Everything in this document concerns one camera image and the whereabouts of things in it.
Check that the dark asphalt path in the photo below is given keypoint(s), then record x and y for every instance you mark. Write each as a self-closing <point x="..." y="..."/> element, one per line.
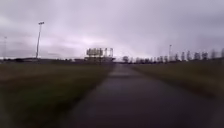
<point x="133" y="100"/>

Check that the pale light pole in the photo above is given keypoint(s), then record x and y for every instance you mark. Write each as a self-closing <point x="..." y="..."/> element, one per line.
<point x="169" y="51"/>

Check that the row of trees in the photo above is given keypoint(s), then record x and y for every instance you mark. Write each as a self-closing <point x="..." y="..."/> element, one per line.
<point x="180" y="56"/>

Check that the grass field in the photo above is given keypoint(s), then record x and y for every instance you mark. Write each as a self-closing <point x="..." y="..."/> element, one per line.
<point x="43" y="86"/>
<point x="190" y="73"/>

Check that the tall floodlight pole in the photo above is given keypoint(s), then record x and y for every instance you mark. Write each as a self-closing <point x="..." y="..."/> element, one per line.
<point x="38" y="40"/>

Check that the thin floodlight pole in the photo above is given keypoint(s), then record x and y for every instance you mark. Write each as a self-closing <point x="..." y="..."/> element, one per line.
<point x="4" y="48"/>

